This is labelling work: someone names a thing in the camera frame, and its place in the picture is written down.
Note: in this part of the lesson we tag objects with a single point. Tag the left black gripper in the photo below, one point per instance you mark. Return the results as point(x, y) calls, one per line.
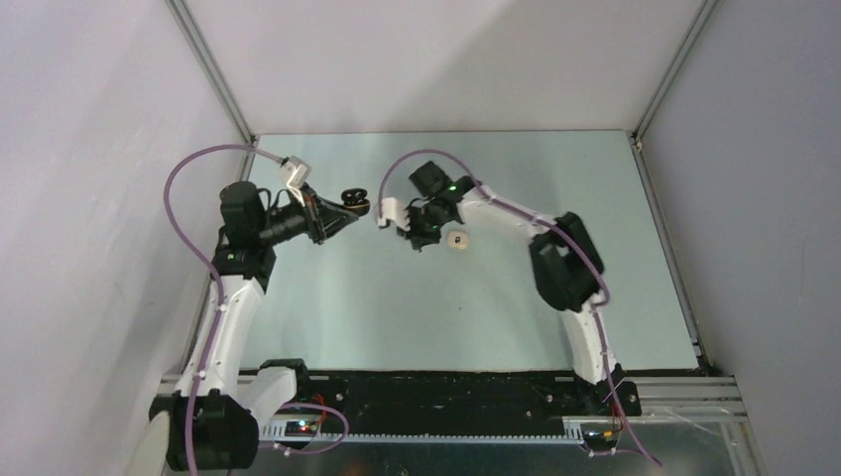
point(323, 219)

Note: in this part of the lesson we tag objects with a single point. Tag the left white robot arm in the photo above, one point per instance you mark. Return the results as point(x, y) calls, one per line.
point(214, 424)

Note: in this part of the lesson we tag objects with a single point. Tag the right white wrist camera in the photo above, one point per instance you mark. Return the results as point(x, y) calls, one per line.
point(392, 211)

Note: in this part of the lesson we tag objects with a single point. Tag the aluminium frame post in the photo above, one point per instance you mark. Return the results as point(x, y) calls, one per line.
point(680, 56)
point(210, 67)

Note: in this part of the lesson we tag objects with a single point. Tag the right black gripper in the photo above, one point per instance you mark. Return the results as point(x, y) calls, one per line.
point(416, 233)

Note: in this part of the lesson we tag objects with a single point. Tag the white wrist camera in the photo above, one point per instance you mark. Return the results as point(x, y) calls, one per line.
point(392, 211)
point(294, 173)

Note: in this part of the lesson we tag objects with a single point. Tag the left controller board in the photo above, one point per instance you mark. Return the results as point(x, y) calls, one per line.
point(301, 428)

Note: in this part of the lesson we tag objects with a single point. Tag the controller board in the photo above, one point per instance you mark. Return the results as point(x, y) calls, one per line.
point(301, 428)
point(600, 442)

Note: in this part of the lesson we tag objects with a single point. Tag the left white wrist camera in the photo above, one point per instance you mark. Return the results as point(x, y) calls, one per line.
point(294, 173)

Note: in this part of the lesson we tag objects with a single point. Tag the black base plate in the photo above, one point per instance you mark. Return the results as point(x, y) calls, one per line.
point(456, 403)

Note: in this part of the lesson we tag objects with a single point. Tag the left aluminium frame post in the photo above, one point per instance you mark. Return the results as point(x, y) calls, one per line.
point(210, 67)

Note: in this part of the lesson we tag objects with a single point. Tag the right controller board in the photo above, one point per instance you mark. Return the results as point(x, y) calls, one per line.
point(600, 442)

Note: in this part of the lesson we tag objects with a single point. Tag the right aluminium frame post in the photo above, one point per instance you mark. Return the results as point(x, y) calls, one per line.
point(680, 56)

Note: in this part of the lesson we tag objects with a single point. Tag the grey slotted cable duct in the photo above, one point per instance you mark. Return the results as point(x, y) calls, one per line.
point(276, 432)

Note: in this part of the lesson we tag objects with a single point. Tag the beige earbud charging case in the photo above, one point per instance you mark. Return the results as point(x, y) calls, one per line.
point(458, 240)

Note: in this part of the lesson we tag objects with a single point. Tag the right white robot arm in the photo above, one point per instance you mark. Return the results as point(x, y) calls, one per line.
point(567, 269)

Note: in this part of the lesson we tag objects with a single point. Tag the black earbud charging case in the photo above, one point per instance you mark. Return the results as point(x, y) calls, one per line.
point(356, 200)

